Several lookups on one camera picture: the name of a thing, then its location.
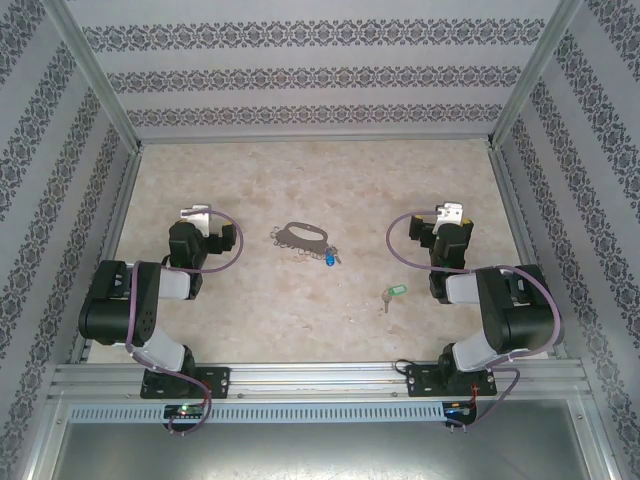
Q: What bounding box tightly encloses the key with green tag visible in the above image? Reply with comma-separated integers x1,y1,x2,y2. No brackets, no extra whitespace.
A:
379,283,409,315

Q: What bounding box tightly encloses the right controller circuit board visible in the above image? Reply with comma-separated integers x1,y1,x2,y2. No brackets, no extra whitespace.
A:
443,401,477,420

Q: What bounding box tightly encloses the controller circuit board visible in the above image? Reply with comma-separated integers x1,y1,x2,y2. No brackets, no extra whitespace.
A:
443,401,477,420
163,403,207,420

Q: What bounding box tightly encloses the left controller circuit board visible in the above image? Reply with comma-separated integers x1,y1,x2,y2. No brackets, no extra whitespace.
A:
163,403,207,420

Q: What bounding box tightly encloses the grey metal panel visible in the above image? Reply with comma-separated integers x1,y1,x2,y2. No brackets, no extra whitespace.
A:
49,399,619,480

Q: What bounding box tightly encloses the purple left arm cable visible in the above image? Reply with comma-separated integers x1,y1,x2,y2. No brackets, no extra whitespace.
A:
123,209,246,437

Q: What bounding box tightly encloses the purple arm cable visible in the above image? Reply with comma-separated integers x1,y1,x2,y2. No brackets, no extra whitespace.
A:
386,209,565,431
123,209,246,437

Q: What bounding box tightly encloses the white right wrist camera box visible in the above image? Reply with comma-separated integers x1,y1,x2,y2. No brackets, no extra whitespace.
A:
433,202,465,234

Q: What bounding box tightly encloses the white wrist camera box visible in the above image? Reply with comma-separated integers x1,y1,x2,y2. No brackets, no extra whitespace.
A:
433,202,465,234
178,203,211,237

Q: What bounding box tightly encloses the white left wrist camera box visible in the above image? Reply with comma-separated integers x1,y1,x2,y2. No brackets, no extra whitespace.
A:
178,203,211,237

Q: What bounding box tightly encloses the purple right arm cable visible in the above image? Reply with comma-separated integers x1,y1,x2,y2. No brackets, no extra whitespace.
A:
386,209,565,431

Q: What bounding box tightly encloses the right aluminium side rail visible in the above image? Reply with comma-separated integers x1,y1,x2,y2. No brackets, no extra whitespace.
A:
487,142,585,362

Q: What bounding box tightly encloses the aluminium side rail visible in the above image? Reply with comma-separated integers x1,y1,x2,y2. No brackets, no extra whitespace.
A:
69,147,146,366
487,142,585,362

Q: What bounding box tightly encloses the left aluminium side rail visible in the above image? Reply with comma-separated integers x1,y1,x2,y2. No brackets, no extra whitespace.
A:
69,147,146,366

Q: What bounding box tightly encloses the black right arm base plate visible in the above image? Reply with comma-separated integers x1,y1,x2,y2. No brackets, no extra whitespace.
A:
405,363,499,399

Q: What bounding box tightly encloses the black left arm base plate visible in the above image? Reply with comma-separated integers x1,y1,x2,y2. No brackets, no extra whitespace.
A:
139,366,232,401

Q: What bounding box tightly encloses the right aluminium frame post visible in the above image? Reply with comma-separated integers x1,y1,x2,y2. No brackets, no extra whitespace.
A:
485,0,587,150

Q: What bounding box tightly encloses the aluminium frame post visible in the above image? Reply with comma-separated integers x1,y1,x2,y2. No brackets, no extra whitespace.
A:
42,0,146,154
485,0,587,150

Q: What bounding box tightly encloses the aluminium mounting rail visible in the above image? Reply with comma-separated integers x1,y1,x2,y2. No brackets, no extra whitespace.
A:
49,360,587,402

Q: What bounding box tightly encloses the grey slotted cable duct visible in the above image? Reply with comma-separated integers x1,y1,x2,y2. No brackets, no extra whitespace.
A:
67,401,448,425

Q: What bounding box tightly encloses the left aluminium frame post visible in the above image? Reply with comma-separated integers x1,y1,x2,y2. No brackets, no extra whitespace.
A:
42,0,146,154

